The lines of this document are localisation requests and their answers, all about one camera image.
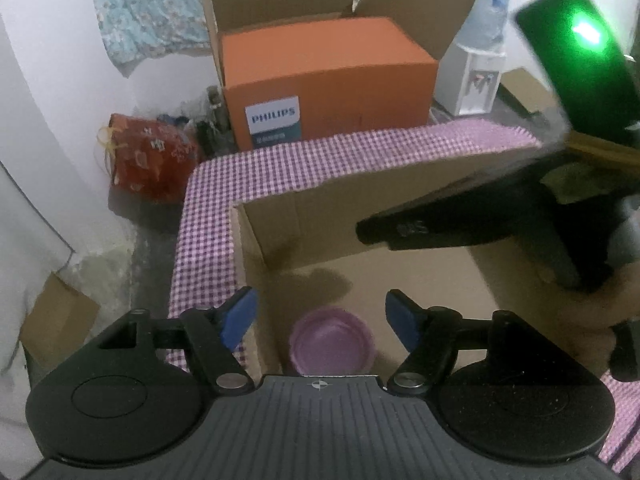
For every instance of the purple plastic bowl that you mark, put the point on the purple plastic bowl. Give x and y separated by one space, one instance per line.
332 345

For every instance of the blue water jug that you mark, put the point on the blue water jug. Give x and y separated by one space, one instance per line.
492 10

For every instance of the person's right hand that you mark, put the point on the person's right hand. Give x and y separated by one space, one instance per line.
595 315

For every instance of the dark bottles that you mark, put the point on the dark bottles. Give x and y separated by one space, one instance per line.
215 120

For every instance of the purple checkered tablecloth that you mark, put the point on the purple checkered tablecloth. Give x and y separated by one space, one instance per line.
210 220

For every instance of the red gift bag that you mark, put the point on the red gift bag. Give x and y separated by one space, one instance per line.
150 160

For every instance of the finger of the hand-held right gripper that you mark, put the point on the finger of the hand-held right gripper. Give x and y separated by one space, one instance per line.
450 220

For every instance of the white water dispenser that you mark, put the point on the white water dispenser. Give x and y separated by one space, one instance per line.
467 80

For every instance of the blue floral cloth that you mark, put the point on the blue floral cloth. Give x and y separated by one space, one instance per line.
150 10

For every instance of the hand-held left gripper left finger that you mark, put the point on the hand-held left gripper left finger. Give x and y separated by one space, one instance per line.
239 312

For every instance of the flat cardboard piece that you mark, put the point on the flat cardboard piece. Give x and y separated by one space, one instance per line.
525 90

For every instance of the small brown cardboard box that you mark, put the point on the small brown cardboard box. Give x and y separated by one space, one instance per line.
57 320

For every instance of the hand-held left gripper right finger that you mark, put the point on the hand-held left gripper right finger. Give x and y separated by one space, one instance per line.
401 312

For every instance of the orange box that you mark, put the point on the orange box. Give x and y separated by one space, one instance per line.
330 70

